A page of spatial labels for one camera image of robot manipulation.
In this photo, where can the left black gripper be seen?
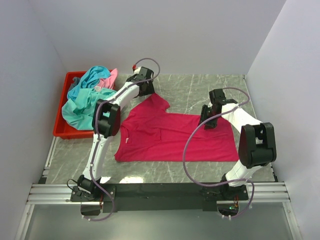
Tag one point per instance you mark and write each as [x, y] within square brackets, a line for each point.
[150, 90]

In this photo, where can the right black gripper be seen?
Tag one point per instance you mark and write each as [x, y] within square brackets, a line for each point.
[204, 109]

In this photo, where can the magenta t shirt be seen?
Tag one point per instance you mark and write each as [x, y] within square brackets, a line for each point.
[151, 134]

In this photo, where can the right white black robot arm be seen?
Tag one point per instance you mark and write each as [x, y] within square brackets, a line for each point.
[257, 145]

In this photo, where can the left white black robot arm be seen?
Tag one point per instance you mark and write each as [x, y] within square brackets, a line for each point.
[106, 124]

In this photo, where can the pink t shirt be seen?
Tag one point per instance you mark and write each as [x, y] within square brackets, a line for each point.
[109, 82]

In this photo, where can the light blue t shirt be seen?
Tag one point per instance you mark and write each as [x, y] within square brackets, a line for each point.
[89, 80]

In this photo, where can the grey t shirt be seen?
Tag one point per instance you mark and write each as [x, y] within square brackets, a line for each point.
[75, 82]

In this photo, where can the teal green t shirt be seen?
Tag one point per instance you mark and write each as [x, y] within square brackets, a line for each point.
[79, 112]

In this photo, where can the black base beam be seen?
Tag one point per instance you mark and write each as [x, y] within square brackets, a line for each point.
[156, 196]

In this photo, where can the red plastic bin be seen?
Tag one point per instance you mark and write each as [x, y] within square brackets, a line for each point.
[61, 128]

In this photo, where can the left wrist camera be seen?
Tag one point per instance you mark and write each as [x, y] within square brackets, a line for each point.
[140, 74]

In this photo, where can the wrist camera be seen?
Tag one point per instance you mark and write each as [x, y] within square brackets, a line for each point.
[217, 97]
[140, 74]

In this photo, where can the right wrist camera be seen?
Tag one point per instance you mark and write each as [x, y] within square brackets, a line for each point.
[217, 97]

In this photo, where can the aluminium rail frame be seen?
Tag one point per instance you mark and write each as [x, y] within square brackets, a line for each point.
[65, 159]

